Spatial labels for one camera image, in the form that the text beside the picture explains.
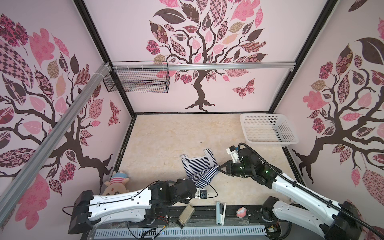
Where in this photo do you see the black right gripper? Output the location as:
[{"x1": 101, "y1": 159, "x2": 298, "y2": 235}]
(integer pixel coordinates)
[{"x1": 216, "y1": 160, "x2": 254, "y2": 177}]

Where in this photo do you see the blue white striped tank top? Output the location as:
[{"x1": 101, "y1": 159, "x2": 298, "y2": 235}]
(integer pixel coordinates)
[{"x1": 180, "y1": 149, "x2": 219, "y2": 188}]

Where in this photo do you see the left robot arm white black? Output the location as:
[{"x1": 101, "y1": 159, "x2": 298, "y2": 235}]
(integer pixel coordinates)
[{"x1": 68, "y1": 179, "x2": 197, "y2": 235}]

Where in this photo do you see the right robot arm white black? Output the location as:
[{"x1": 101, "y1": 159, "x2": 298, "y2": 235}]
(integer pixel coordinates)
[{"x1": 218, "y1": 143, "x2": 363, "y2": 240}]

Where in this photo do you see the tan rectangular box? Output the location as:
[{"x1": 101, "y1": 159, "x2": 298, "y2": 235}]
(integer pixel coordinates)
[{"x1": 176, "y1": 204, "x2": 195, "y2": 229}]

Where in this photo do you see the white stapler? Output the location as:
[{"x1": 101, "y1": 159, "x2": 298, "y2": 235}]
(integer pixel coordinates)
[{"x1": 216, "y1": 202, "x2": 227, "y2": 226}]

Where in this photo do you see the white plastic laundry basket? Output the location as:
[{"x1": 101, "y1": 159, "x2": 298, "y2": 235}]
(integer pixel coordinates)
[{"x1": 240, "y1": 114, "x2": 300, "y2": 147}]

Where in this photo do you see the pink white small toy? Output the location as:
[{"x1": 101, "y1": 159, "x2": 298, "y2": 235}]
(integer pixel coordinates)
[{"x1": 236, "y1": 207, "x2": 247, "y2": 219}]

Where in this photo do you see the cartoon doll head toy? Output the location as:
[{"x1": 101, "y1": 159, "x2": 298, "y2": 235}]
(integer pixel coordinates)
[{"x1": 102, "y1": 171, "x2": 130, "y2": 196}]

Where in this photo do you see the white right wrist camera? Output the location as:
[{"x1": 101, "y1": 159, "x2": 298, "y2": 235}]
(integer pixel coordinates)
[{"x1": 226, "y1": 146, "x2": 240, "y2": 163}]

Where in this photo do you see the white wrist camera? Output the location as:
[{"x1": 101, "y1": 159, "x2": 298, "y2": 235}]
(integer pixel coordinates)
[
  {"x1": 195, "y1": 188, "x2": 208, "y2": 199},
  {"x1": 226, "y1": 146, "x2": 240, "y2": 163}
]

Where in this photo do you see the black left camera cable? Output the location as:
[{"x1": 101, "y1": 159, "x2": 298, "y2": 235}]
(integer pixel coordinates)
[{"x1": 196, "y1": 182, "x2": 219, "y2": 199}]

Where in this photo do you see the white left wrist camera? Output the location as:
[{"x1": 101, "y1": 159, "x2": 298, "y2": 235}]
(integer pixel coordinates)
[{"x1": 195, "y1": 188, "x2": 208, "y2": 199}]

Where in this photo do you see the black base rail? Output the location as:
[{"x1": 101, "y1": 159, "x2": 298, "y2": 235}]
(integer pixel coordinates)
[{"x1": 80, "y1": 203, "x2": 341, "y2": 240}]

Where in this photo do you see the white slotted cable duct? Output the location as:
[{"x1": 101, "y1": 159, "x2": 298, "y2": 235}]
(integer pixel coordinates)
[{"x1": 93, "y1": 226, "x2": 267, "y2": 240}]

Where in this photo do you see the black corrugated cable conduit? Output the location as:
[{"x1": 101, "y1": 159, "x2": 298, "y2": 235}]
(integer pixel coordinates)
[{"x1": 236, "y1": 142, "x2": 384, "y2": 240}]

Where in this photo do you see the black wire basket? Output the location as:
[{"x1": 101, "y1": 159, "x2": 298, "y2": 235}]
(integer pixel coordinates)
[{"x1": 103, "y1": 60, "x2": 171, "y2": 94}]

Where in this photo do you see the aluminium rail back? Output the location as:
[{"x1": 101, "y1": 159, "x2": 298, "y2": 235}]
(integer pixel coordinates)
[{"x1": 113, "y1": 62, "x2": 296, "y2": 71}]

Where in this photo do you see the aluminium rail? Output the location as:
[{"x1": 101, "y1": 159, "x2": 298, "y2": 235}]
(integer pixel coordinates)
[
  {"x1": 113, "y1": 62, "x2": 296, "y2": 71},
  {"x1": 1, "y1": 63, "x2": 111, "y2": 224}
]

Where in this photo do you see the aluminium rail left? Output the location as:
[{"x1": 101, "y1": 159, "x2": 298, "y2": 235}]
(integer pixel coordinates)
[{"x1": 1, "y1": 63, "x2": 111, "y2": 224}]

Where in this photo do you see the black corner frame post right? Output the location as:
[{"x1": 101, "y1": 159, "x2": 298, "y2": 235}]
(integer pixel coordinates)
[{"x1": 267, "y1": 0, "x2": 339, "y2": 114}]

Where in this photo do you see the black corner frame post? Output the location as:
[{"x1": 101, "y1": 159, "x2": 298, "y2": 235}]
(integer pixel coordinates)
[
  {"x1": 74, "y1": 0, "x2": 136, "y2": 118},
  {"x1": 267, "y1": 0, "x2": 339, "y2": 114}
]

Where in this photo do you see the black corner frame post left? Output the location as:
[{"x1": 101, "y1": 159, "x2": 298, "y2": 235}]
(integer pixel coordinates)
[{"x1": 74, "y1": 0, "x2": 136, "y2": 118}]

